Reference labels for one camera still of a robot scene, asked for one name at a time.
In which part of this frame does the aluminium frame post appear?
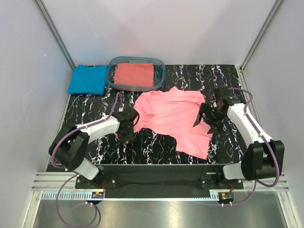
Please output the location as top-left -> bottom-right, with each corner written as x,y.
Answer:
34,0 -> 76,69
239,0 -> 285,71

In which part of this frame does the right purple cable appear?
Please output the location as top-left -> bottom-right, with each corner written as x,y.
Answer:
223,87 -> 279,207

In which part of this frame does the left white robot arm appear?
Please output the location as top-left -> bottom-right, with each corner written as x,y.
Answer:
48,107 -> 140,188

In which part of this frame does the clear blue plastic bin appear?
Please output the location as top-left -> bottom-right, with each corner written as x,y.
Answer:
106,57 -> 166,92

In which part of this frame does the left aluminium frame post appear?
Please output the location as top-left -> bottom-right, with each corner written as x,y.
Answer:
34,0 -> 76,69

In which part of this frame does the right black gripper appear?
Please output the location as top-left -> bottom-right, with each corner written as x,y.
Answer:
193,103 -> 225,134

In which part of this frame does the folded blue t shirt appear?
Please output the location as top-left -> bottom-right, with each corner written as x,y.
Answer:
67,65 -> 108,95

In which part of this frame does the pink t shirt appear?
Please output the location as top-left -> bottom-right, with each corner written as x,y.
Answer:
134,87 -> 212,160

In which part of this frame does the purple cable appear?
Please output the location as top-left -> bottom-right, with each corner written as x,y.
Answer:
223,87 -> 279,207
50,92 -> 124,226

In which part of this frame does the aluminium rail front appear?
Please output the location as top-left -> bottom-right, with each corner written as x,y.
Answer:
32,172 -> 289,201

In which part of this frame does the right small connector board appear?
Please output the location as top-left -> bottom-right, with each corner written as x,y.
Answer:
219,192 -> 234,201

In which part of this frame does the small connector board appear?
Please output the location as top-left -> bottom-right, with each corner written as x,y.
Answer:
91,191 -> 105,199
219,192 -> 234,201

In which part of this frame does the right aluminium frame post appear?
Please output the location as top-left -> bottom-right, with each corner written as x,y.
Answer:
239,0 -> 285,71

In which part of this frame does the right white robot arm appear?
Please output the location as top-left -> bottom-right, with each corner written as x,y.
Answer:
193,86 -> 285,188

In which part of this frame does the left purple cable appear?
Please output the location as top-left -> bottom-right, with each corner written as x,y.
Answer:
50,92 -> 124,226

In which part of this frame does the left small connector board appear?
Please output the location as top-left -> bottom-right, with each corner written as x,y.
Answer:
91,191 -> 105,199

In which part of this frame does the folded coral red t shirt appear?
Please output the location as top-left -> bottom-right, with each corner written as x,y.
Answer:
114,63 -> 154,87

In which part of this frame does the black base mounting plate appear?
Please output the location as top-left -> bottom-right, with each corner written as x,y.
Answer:
75,164 -> 244,200

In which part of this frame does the black marble pattern mat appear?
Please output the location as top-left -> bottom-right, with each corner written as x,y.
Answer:
60,65 -> 247,165

